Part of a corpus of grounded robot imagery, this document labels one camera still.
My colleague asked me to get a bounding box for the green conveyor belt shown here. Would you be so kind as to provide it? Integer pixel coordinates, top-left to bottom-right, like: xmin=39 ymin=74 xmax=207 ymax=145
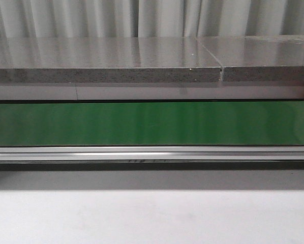
xmin=0 ymin=101 xmax=304 ymax=146

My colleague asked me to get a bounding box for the grey stone slab left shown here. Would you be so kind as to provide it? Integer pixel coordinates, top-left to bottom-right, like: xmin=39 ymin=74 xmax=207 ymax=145
xmin=0 ymin=37 xmax=221 ymax=83

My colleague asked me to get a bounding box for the grey stone slab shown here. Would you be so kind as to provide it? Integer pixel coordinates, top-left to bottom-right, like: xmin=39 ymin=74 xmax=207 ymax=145
xmin=0 ymin=37 xmax=221 ymax=83
xmin=197 ymin=35 xmax=304 ymax=84

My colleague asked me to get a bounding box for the white base panel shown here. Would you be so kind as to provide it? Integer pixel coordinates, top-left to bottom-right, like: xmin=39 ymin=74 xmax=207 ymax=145
xmin=0 ymin=83 xmax=304 ymax=101

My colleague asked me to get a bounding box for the grey stone slab right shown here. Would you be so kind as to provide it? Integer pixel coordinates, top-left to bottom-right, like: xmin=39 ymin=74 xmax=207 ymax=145
xmin=197 ymin=35 xmax=304 ymax=84

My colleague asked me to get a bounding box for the grey curtain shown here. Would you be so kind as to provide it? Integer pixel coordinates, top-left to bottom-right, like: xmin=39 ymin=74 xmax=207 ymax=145
xmin=0 ymin=1 xmax=304 ymax=38

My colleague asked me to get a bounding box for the aluminium conveyor frame rail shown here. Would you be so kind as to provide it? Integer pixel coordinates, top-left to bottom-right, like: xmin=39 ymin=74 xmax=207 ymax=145
xmin=0 ymin=146 xmax=304 ymax=161

